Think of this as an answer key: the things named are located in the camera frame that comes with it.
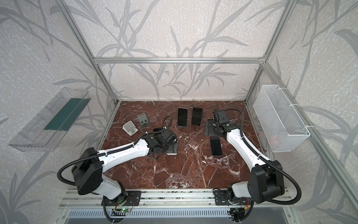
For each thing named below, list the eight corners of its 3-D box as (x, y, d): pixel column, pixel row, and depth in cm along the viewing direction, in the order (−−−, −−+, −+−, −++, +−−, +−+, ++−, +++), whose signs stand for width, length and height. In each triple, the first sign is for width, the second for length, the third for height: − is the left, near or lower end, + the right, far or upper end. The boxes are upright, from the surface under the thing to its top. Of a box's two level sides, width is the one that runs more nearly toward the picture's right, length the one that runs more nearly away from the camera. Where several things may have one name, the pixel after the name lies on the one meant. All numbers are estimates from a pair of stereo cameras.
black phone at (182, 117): (178, 128, 105) (177, 116, 93) (179, 120, 110) (177, 107, 99) (188, 128, 105) (188, 116, 93) (188, 120, 110) (188, 107, 99)
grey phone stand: (142, 128, 105) (139, 121, 98) (140, 122, 109) (136, 115, 102) (149, 125, 107) (146, 118, 100) (147, 119, 111) (144, 112, 103)
